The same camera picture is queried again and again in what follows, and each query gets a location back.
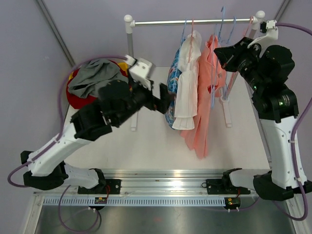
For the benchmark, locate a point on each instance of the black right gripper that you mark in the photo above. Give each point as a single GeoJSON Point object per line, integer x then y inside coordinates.
{"type": "Point", "coordinates": [228, 56]}

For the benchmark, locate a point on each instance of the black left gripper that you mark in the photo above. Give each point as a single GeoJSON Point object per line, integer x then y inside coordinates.
{"type": "Point", "coordinates": [155, 103]}

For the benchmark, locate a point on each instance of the blue hanger salmon skirt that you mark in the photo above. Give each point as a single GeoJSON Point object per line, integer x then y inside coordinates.
{"type": "Point", "coordinates": [216, 39]}

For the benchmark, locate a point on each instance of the salmon pink skirt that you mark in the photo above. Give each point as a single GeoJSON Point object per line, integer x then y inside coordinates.
{"type": "Point", "coordinates": [197, 138]}

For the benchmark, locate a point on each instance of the blue wire hanger grey skirt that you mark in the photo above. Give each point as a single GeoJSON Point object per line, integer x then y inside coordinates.
{"type": "Point", "coordinates": [224, 34]}

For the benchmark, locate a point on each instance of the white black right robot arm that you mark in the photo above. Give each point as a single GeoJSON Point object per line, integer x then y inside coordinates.
{"type": "Point", "coordinates": [266, 72]}

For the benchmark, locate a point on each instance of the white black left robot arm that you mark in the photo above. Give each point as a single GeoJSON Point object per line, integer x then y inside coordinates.
{"type": "Point", "coordinates": [116, 103]}

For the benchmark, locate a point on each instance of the white pleated skirt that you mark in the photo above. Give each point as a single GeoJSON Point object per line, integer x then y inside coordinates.
{"type": "Point", "coordinates": [187, 97]}

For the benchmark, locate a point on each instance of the blue hanger floral skirt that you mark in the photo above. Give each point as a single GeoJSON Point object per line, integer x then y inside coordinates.
{"type": "Point", "coordinates": [182, 34]}

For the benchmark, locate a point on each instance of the yellow plastic bin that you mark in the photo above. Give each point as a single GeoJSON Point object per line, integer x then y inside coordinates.
{"type": "Point", "coordinates": [122, 65]}

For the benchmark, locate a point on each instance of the silver white clothes rack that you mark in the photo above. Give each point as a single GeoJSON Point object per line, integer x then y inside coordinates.
{"type": "Point", "coordinates": [182, 81]}

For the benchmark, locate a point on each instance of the red cloth garment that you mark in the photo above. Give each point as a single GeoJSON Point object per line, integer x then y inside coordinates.
{"type": "Point", "coordinates": [78, 102]}

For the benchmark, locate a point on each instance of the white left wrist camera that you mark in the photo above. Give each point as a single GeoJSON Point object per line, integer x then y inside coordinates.
{"type": "Point", "coordinates": [140, 71]}

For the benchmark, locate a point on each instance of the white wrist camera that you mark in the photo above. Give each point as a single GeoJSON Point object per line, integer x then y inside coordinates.
{"type": "Point", "coordinates": [270, 35]}
{"type": "Point", "coordinates": [140, 71]}

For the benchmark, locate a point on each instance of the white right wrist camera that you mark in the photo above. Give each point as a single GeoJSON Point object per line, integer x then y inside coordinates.
{"type": "Point", "coordinates": [270, 35]}

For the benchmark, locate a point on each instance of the empty pink wire hanger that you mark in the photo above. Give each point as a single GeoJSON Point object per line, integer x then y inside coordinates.
{"type": "Point", "coordinates": [235, 74]}

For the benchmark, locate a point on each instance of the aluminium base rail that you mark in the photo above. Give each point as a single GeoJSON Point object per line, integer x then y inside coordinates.
{"type": "Point", "coordinates": [156, 181]}

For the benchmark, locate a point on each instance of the white slotted cable duct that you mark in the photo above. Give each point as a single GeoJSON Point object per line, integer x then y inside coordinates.
{"type": "Point", "coordinates": [135, 201]}

